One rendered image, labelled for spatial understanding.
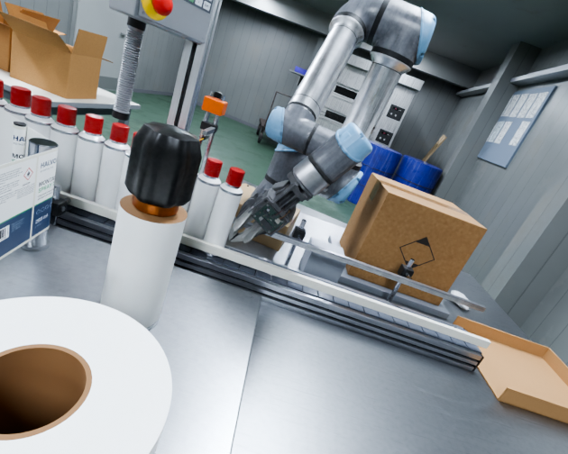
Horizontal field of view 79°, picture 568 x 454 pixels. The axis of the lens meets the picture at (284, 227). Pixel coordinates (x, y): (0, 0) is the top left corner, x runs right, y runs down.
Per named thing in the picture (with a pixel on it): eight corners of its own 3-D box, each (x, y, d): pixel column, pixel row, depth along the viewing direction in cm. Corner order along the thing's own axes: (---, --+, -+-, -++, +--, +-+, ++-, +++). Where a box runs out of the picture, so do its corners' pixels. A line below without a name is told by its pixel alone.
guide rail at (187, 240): (32, 192, 73) (33, 183, 72) (36, 190, 74) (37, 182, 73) (486, 349, 82) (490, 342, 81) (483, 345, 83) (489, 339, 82)
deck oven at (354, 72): (294, 161, 685) (337, 48, 608) (305, 154, 800) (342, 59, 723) (371, 193, 670) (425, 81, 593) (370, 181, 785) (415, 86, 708)
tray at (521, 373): (498, 400, 76) (508, 387, 75) (450, 325, 100) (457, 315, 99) (614, 439, 79) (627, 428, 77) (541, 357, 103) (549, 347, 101)
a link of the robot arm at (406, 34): (305, 184, 112) (387, 2, 93) (346, 204, 111) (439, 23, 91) (297, 190, 101) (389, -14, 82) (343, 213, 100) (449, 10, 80)
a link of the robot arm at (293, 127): (352, -34, 86) (261, 120, 74) (393, -17, 85) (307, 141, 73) (343, 7, 97) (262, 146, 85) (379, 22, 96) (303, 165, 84)
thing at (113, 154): (87, 210, 77) (101, 120, 69) (104, 204, 82) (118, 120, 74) (107, 220, 76) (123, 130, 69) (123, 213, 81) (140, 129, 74)
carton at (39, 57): (-18, 71, 183) (-16, -7, 169) (53, 77, 230) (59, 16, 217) (55, 100, 183) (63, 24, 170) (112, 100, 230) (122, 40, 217)
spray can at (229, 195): (197, 253, 77) (224, 167, 70) (203, 243, 82) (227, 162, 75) (220, 259, 78) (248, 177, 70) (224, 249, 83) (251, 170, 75)
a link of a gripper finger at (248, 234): (225, 249, 75) (258, 223, 72) (231, 237, 80) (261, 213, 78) (235, 258, 75) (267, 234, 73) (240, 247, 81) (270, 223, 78)
